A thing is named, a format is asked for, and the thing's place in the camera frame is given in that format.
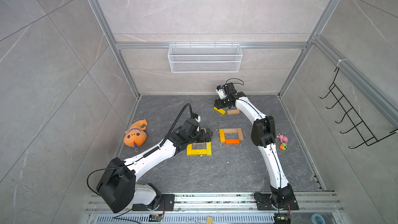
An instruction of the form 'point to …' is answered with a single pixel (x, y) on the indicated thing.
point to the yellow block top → (221, 111)
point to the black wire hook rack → (359, 127)
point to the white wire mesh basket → (204, 58)
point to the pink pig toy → (283, 138)
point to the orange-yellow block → (222, 135)
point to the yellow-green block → (209, 148)
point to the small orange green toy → (283, 146)
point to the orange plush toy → (137, 135)
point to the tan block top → (232, 112)
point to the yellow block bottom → (189, 150)
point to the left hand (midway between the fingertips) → (208, 131)
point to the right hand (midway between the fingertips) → (220, 102)
